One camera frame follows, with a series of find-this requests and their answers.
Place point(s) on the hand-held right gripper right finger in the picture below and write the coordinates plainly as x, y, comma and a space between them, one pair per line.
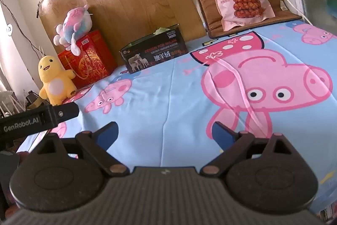
223, 135

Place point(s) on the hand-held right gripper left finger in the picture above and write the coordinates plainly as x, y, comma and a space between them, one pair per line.
108, 135

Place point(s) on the dark printed tissue box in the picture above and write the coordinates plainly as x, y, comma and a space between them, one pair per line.
155, 55

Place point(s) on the white stick rack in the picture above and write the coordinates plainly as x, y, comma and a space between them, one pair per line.
11, 106

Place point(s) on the small dark object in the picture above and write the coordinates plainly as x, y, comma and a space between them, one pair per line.
35, 99

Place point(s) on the yellow duck plush toy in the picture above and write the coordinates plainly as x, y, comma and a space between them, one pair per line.
54, 82

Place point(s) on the printed cartoon bed sheet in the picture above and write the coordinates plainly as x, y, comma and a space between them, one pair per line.
171, 98

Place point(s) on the red gift box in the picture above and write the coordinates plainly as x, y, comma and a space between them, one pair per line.
89, 56

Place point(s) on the pink and blue plush toy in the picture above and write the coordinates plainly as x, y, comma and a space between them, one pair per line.
75, 24

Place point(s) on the white tissue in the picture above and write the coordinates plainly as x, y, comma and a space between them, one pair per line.
161, 30

